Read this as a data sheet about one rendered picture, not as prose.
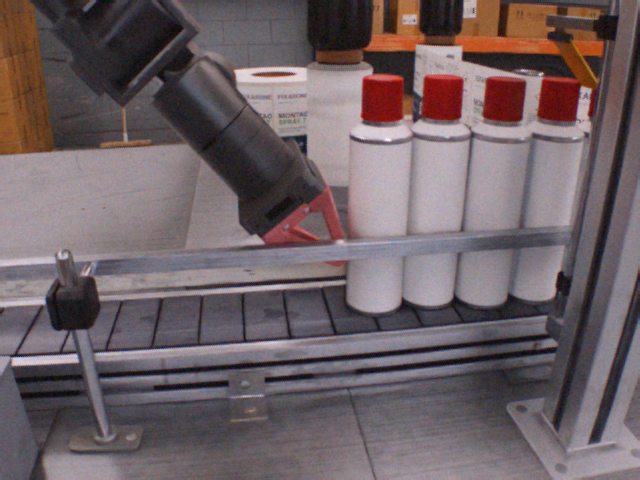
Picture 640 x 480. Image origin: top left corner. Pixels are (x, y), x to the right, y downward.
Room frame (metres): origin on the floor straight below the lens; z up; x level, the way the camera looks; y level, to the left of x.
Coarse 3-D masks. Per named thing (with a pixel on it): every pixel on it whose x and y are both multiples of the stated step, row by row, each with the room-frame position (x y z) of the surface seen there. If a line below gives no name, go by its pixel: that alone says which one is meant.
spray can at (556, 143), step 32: (544, 96) 0.45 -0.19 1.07; (576, 96) 0.45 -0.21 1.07; (544, 128) 0.45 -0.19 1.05; (576, 128) 0.45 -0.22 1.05; (544, 160) 0.44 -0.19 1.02; (576, 160) 0.44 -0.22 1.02; (544, 192) 0.44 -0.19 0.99; (544, 224) 0.44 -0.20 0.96; (544, 256) 0.43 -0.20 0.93; (512, 288) 0.45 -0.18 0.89; (544, 288) 0.43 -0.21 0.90
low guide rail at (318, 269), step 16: (160, 272) 0.44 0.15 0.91; (176, 272) 0.45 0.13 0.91; (192, 272) 0.45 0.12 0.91; (208, 272) 0.45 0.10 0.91; (224, 272) 0.45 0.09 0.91; (240, 272) 0.45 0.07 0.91; (256, 272) 0.46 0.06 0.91; (272, 272) 0.46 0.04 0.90; (288, 272) 0.46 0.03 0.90; (304, 272) 0.46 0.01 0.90; (320, 272) 0.46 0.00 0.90; (336, 272) 0.47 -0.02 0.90; (0, 288) 0.42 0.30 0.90; (16, 288) 0.42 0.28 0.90; (32, 288) 0.43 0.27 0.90; (48, 288) 0.43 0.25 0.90; (112, 288) 0.44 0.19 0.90; (128, 288) 0.44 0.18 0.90; (144, 288) 0.44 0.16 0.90
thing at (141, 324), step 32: (0, 320) 0.40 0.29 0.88; (32, 320) 0.41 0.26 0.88; (96, 320) 0.41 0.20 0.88; (128, 320) 0.41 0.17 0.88; (160, 320) 0.41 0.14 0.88; (192, 320) 0.41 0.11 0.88; (224, 320) 0.41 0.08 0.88; (256, 320) 0.41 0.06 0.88; (288, 320) 0.42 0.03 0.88; (320, 320) 0.41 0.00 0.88; (352, 320) 0.41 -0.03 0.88; (384, 320) 0.41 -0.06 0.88; (416, 320) 0.41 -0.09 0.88; (448, 320) 0.41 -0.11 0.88; (480, 320) 0.41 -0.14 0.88; (0, 352) 0.36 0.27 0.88; (32, 352) 0.36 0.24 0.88; (64, 352) 0.36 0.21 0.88; (96, 352) 0.36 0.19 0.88
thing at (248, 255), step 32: (96, 256) 0.37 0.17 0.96; (128, 256) 0.37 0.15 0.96; (160, 256) 0.37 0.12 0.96; (192, 256) 0.38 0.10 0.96; (224, 256) 0.38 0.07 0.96; (256, 256) 0.38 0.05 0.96; (288, 256) 0.39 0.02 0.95; (320, 256) 0.39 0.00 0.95; (352, 256) 0.39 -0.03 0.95; (384, 256) 0.40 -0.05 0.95
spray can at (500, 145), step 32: (512, 96) 0.44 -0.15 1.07; (480, 128) 0.44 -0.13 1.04; (512, 128) 0.43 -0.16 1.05; (480, 160) 0.44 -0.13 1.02; (512, 160) 0.43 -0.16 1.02; (480, 192) 0.43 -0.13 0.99; (512, 192) 0.43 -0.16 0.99; (480, 224) 0.43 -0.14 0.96; (512, 224) 0.43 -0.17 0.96; (480, 256) 0.43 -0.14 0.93; (512, 256) 0.44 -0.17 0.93; (480, 288) 0.43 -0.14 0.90
